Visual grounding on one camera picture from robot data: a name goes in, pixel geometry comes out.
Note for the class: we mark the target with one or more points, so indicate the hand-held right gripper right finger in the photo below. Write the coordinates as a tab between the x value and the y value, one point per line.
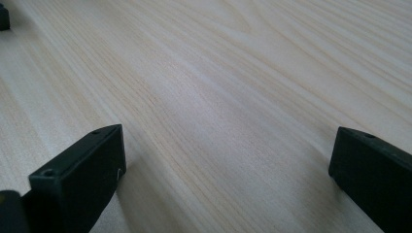
375	171

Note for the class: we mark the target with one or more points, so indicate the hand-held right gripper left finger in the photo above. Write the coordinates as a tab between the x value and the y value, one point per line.
74	181

